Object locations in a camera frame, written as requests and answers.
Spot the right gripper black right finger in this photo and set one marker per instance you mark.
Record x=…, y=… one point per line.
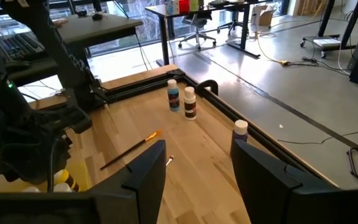
x=291, y=202

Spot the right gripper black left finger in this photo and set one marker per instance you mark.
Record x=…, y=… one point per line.
x=89, y=208

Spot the orange paint bottle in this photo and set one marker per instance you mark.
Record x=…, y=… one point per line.
x=64, y=175

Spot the blue-grey paint bottle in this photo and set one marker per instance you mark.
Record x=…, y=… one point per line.
x=173, y=99

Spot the brown striped paint bottle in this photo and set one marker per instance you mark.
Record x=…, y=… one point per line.
x=190, y=105

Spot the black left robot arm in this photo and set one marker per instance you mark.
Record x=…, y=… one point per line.
x=57, y=62

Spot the dark brown paint bottle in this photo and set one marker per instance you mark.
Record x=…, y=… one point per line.
x=240, y=132

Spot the yellow translucent plastic bin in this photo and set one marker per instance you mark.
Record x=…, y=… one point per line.
x=79, y=174

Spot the black backlit keyboard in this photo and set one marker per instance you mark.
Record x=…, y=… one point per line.
x=20, y=46

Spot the yellow floor plug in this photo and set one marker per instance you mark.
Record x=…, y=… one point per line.
x=284, y=63

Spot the small black desk item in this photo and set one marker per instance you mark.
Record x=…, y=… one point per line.
x=81, y=13
x=97, y=15

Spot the black wheeled stand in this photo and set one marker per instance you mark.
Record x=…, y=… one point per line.
x=325, y=43

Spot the brown cardboard box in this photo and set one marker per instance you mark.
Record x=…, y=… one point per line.
x=264, y=17

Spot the grey office chair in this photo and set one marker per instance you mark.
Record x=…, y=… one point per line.
x=233, y=23
x=197, y=21

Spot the small white blue box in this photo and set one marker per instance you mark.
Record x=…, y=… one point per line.
x=172, y=7

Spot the small red box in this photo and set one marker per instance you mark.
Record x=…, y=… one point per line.
x=184, y=6

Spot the small green box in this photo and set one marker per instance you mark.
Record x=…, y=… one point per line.
x=194, y=5

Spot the black frame clamp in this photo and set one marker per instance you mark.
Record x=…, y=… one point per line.
x=208, y=83

